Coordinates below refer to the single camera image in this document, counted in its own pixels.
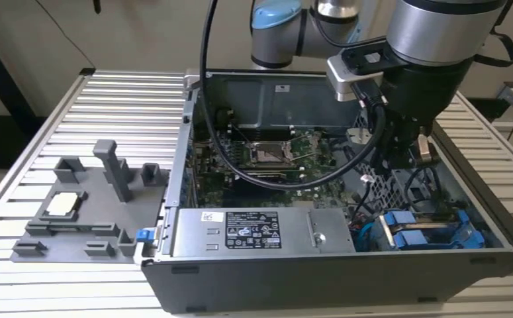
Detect black wire with white plug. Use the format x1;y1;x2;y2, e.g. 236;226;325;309
353;174;374;216

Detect metal socket cover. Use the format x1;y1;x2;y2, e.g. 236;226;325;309
281;130;324;156

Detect grey metal shroud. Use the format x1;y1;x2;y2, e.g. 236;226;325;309
210;76;362;132

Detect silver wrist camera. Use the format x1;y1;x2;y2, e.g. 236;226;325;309
416;133;437;166
325;44;394;102

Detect silver CPU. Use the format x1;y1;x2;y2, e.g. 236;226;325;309
45;191;82;215

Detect grey parts rack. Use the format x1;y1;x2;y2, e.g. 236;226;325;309
10;138;172;264

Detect blue wire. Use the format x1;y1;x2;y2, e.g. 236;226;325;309
354;221;376;251

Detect black PC case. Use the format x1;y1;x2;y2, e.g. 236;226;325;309
140;68;513;315

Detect silver metal bracket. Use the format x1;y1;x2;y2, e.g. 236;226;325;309
345;127;378;146

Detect silver power supply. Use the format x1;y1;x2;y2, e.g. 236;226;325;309
166;207;357;258

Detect green motherboard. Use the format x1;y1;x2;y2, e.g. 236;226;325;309
192;127;358;209

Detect black stand bar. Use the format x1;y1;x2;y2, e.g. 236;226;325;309
0;18;34;122

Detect black disk wire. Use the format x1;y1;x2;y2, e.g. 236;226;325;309
404;165;441;208

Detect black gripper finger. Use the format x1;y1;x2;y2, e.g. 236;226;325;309
369;119;401;175
397;124;421;170

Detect blue disk carrier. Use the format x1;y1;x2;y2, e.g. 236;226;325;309
392;230;489;251

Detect CPU socket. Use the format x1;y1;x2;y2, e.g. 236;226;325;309
245;140;300;166

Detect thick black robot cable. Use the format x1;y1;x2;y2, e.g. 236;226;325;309
198;0;388;190

